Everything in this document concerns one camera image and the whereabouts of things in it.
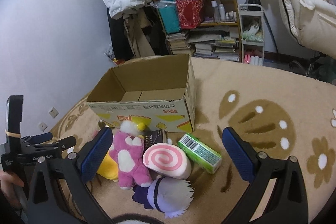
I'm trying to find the yellow plush toy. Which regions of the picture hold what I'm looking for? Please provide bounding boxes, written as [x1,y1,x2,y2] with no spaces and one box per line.
[97,153,118,182]

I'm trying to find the pink plush toy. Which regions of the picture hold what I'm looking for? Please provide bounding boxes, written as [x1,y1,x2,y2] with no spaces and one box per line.
[109,130,152,190]

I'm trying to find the green tissue pack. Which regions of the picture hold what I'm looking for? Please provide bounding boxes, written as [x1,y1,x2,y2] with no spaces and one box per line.
[177,134,222,174]

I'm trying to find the white-haired plush doll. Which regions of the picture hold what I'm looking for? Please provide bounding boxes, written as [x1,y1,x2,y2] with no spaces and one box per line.
[132,176,194,218]

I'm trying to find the person's left hand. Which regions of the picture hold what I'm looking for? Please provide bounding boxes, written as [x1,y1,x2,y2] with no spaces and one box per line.
[0,170,25,209]

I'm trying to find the black Face tissue pack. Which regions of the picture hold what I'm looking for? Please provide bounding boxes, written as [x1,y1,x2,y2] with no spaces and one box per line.
[143,129,167,152]

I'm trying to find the pink swirl roll cushion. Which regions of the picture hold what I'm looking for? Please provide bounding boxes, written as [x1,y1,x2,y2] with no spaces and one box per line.
[142,143,192,180]

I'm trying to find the open cardboard box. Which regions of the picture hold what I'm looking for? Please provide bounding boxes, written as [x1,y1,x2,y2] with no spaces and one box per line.
[87,54,197,133]

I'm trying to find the stack of books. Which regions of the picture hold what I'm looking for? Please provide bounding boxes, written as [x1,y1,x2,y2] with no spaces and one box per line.
[166,31,195,56]

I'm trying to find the teal bag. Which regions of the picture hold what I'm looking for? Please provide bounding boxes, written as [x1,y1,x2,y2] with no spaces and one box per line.
[155,0,181,34]

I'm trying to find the white rolling cart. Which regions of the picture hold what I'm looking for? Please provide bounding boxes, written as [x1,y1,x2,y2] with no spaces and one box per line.
[238,3,265,66]

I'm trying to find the wooden bookshelf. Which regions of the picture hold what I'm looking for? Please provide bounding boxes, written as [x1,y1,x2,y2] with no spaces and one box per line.
[151,0,242,62]

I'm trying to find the red gift bag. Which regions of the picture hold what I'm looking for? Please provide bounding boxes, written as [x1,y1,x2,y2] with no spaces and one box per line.
[176,0,204,30]

